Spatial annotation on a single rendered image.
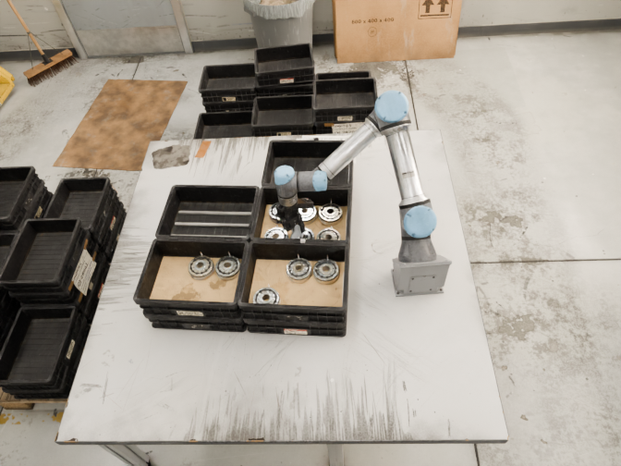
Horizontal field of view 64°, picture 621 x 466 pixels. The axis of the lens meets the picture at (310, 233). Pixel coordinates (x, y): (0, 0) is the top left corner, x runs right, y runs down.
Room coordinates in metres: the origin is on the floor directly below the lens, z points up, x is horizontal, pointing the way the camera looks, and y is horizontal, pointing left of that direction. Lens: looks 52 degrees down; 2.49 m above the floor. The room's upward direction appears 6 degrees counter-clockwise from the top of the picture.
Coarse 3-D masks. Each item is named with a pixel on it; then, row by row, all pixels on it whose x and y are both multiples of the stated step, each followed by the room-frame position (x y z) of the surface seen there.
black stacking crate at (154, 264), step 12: (156, 252) 1.23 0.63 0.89; (168, 252) 1.26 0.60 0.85; (180, 252) 1.26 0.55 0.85; (192, 252) 1.25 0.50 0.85; (204, 252) 1.24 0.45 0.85; (216, 252) 1.23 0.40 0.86; (240, 252) 1.21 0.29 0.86; (156, 264) 1.20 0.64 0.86; (144, 276) 1.10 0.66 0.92; (156, 276) 1.16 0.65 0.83; (144, 288) 1.07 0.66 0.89; (144, 312) 1.00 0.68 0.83; (156, 312) 0.99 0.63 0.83; (168, 312) 0.98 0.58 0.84; (204, 312) 0.96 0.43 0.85; (216, 312) 0.94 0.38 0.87; (228, 312) 0.94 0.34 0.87; (240, 312) 0.96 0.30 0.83
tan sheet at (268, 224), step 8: (344, 208) 1.42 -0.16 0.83; (264, 216) 1.42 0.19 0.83; (344, 216) 1.37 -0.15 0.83; (264, 224) 1.38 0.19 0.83; (272, 224) 1.37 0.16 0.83; (280, 224) 1.37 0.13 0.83; (312, 224) 1.35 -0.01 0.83; (320, 224) 1.34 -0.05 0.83; (344, 224) 1.33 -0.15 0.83; (264, 232) 1.33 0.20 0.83; (288, 232) 1.32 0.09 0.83; (344, 232) 1.28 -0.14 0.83
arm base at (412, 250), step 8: (408, 240) 1.13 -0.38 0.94; (416, 240) 1.12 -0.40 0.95; (424, 240) 1.12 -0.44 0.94; (400, 248) 1.13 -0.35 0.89; (408, 248) 1.11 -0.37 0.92; (416, 248) 1.09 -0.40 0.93; (424, 248) 1.09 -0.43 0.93; (432, 248) 1.10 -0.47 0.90; (400, 256) 1.10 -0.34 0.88; (408, 256) 1.07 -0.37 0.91; (416, 256) 1.06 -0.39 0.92; (424, 256) 1.06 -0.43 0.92; (432, 256) 1.07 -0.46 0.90
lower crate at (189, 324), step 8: (152, 320) 1.00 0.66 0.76; (160, 320) 0.99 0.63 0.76; (168, 320) 0.99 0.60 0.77; (176, 320) 0.98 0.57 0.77; (184, 320) 0.96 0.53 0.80; (192, 320) 0.96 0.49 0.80; (200, 320) 0.95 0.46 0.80; (208, 320) 0.95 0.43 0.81; (216, 320) 0.94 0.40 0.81; (224, 320) 0.94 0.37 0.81; (232, 320) 0.93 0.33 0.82; (240, 320) 0.93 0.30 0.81; (168, 328) 0.98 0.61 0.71; (176, 328) 0.98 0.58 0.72; (184, 328) 0.97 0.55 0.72; (192, 328) 0.97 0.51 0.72; (200, 328) 0.96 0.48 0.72; (208, 328) 0.95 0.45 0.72; (216, 328) 0.96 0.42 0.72; (224, 328) 0.95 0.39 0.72; (232, 328) 0.94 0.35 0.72; (240, 328) 0.94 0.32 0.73
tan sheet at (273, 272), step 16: (256, 272) 1.13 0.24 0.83; (272, 272) 1.12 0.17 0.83; (256, 288) 1.05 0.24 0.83; (288, 288) 1.03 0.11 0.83; (304, 288) 1.03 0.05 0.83; (320, 288) 1.02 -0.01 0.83; (336, 288) 1.01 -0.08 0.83; (288, 304) 0.96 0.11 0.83; (304, 304) 0.96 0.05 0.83; (320, 304) 0.95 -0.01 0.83; (336, 304) 0.94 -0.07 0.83
